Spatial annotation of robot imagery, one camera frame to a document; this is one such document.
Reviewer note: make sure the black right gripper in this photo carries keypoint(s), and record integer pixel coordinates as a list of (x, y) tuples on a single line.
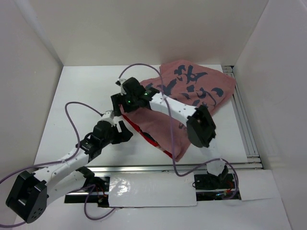
[(117, 99)]

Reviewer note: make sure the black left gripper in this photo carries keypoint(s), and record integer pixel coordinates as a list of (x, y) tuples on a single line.
[(123, 136)]

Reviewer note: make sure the red and pink patterned pillowcase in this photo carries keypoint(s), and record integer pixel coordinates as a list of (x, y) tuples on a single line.
[(187, 83)]

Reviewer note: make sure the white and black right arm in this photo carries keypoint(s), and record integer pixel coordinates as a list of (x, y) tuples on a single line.
[(198, 121)]

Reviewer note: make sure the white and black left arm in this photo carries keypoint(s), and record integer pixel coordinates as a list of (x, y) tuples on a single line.
[(31, 193)]

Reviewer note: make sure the white glossy cover plate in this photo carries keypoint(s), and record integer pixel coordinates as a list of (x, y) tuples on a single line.
[(163, 189)]

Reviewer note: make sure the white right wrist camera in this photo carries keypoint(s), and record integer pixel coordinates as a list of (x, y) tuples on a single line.
[(120, 82)]

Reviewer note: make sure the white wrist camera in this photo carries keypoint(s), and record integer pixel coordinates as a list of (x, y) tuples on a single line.
[(108, 116), (120, 82)]

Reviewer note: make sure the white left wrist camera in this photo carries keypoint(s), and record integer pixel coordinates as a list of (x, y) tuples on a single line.
[(108, 116)]

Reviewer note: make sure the aluminium side rail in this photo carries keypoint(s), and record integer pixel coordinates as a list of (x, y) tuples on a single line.
[(236, 143)]

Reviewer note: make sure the aluminium table edge rail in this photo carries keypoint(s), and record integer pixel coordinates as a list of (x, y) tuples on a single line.
[(160, 168)]

